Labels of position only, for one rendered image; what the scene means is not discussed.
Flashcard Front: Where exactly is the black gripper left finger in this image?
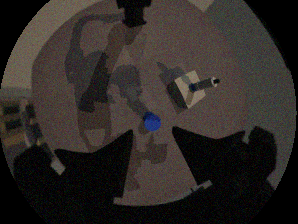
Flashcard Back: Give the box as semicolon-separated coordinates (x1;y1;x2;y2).
55;129;134;198

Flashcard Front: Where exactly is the beige square block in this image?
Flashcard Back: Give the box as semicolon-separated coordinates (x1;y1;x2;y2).
169;71;205;108

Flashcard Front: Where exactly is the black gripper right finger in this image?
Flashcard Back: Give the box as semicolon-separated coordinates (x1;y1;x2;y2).
173;125;245;186

